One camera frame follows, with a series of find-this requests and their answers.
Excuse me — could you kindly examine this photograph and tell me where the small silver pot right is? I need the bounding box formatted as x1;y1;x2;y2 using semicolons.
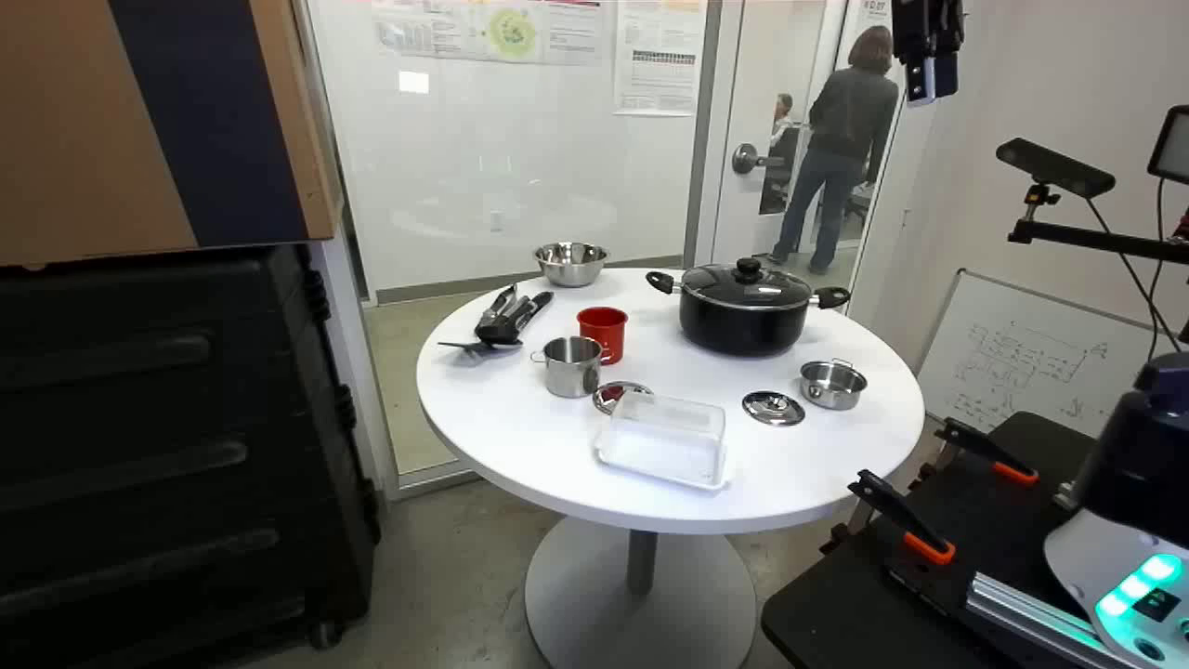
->
797;361;868;413

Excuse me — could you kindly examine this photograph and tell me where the whiteboard leaning on wall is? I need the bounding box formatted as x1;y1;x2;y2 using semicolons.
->
916;273;1150;436

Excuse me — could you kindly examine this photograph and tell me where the black kitchen utensils pile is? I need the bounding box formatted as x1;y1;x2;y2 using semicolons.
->
459;285;554;361

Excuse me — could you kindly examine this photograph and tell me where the round white table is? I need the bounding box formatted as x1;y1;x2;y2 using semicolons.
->
414;268;926;669

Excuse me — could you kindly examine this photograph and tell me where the orange handled clamp far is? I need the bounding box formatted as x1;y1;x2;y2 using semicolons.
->
935;416;1041;487

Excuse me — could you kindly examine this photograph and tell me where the orange handled clamp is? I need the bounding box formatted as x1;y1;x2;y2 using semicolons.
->
849;467;959;568
935;416;1041;487

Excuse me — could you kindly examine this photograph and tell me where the cardboard box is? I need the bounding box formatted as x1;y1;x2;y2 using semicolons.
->
0;0;341;268

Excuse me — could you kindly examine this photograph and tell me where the black camera on stand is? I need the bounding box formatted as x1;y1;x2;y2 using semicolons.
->
995;138;1189;265

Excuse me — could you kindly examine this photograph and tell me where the silver mixing bowl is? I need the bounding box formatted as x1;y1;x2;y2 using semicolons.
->
536;242;605;291

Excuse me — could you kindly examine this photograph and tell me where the red cup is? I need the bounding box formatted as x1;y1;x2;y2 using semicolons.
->
575;310;629;364

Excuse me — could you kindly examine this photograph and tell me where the black breadboard workbench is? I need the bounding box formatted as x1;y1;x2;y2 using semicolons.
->
761;413;1135;669

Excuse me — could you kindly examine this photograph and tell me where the orange handled clamp near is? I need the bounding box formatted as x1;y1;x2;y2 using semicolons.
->
849;467;959;568

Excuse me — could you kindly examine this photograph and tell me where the small silver lid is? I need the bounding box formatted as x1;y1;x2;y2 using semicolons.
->
592;378;653;416
741;390;806;426

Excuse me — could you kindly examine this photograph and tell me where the large black cooking pot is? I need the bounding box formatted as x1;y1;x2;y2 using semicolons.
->
645;273;849;357

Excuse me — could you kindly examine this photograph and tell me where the silver cup pot with handle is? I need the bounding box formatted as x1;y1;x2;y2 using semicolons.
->
541;336;601;399

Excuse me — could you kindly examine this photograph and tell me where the clear plastic container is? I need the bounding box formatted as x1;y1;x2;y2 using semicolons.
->
592;399;729;490

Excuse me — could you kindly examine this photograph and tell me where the glass door with handle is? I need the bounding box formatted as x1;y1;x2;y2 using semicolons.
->
686;0;892;265

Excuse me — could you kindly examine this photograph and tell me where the person in dark clothes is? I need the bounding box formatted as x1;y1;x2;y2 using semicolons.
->
774;25;899;275

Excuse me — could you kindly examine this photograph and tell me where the large black equipment case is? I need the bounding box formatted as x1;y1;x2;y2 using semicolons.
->
0;244;378;669

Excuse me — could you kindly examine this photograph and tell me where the glass lid with black knob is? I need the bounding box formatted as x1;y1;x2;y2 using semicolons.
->
678;258;811;311

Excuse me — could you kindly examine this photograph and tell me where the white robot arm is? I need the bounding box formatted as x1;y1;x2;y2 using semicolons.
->
1045;352;1189;669

